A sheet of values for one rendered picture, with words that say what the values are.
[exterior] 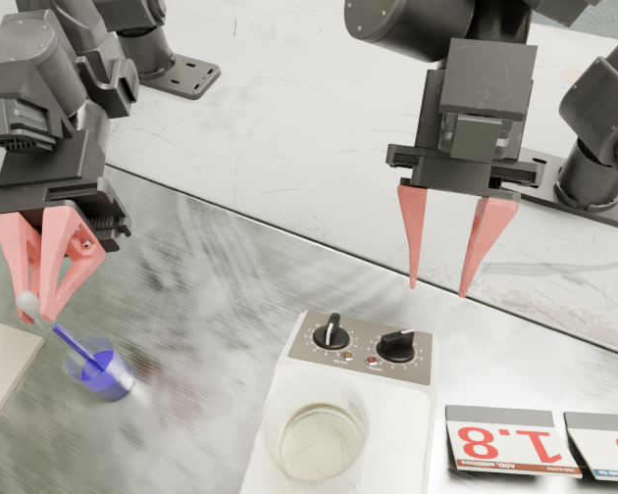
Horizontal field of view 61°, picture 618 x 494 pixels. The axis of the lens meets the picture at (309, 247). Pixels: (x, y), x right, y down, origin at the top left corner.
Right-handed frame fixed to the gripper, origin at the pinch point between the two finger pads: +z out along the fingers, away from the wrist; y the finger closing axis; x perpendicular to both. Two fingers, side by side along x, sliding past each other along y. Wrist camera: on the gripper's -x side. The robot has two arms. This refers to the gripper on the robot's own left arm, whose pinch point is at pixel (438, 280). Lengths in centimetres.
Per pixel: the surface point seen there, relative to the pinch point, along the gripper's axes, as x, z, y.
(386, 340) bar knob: 3.1, 6.1, -3.1
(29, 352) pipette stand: 3.9, 14.9, -36.8
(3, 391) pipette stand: 1.2, 18.0, -37.2
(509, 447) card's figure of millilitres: 3.2, 12.6, 7.9
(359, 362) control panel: 2.5, 8.2, -4.9
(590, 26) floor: 208, -87, 53
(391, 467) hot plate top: -4.8, 12.4, -1.0
